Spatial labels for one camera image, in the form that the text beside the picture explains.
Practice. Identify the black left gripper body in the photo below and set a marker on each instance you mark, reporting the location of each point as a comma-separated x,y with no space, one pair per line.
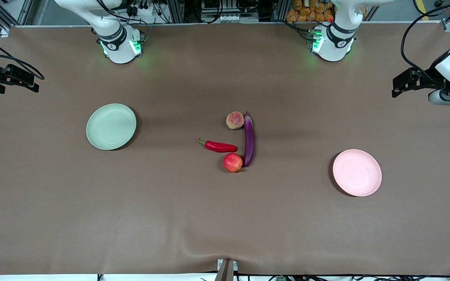
429,79

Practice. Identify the long purple eggplant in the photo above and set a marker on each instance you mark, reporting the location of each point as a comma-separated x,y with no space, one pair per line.
249,144

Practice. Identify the pinkish orange round fruit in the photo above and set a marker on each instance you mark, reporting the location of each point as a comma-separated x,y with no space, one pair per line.
234,120

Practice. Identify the red pomegranate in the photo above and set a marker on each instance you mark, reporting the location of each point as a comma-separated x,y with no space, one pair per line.
232,162

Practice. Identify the red chili pepper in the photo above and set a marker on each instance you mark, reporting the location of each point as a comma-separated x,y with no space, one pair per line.
221,146

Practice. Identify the pale green round plate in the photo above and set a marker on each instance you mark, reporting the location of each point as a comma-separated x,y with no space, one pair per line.
111,127

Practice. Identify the pale pink round plate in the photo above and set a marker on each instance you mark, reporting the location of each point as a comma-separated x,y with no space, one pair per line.
357,173

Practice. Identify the pile of orange items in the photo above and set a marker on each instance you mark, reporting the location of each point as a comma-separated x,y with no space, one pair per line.
307,11

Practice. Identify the white power strip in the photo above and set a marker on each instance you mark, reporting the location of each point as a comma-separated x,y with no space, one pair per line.
147,11

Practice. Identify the white terminal strip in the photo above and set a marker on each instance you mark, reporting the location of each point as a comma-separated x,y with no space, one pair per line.
238,17

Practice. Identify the large table cover mat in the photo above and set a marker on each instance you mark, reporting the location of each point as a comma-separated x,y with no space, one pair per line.
170,214

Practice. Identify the metal table edge bracket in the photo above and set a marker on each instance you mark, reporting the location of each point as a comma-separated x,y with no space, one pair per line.
227,269

